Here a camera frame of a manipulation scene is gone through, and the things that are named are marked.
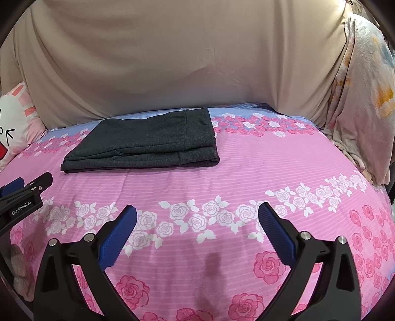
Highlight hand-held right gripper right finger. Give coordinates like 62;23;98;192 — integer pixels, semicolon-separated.
257;202;361;321

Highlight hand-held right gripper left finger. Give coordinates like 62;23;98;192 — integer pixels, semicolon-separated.
33;204;139;321

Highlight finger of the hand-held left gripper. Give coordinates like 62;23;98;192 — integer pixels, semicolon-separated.
0;177;24;198
26;172;53;193

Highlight dark grey pants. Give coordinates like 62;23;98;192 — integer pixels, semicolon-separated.
60;107;220;173

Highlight white rabbit face pillow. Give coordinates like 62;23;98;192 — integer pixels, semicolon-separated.
0;81;48;172

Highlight grey fuzzy cloth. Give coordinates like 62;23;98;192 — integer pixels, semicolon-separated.
9;244;34;303

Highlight pink floral bedsheet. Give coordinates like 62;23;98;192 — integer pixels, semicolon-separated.
0;103;395;321

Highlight pale patterned blanket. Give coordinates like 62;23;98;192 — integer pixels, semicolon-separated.
321;14;395;186

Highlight beige cloth cover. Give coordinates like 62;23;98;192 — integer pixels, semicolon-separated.
0;0;352;130

